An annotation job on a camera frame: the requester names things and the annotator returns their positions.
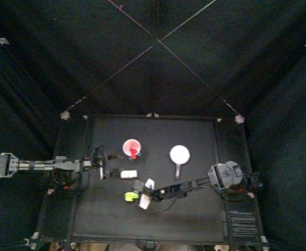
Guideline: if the thin diagonal brace wire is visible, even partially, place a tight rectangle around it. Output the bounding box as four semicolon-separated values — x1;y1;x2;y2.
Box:
107;0;239;116
65;0;216;112

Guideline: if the green toy food piece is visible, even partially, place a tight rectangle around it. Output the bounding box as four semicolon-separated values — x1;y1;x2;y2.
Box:
123;191;141;203

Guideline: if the white round spoon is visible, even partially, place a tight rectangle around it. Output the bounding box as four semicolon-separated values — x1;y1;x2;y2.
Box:
168;144;191;179

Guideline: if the thin black cable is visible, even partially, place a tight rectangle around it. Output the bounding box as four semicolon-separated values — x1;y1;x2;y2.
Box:
156;197;180;213

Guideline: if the small dark grey block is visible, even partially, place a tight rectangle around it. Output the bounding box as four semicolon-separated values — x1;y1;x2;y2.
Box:
132;179;145;192

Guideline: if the red cup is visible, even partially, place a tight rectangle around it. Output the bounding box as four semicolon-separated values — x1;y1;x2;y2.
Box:
121;138;144;161

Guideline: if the white toy sushi roll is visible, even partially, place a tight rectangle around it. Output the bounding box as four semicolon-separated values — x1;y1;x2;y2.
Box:
119;170;139;179

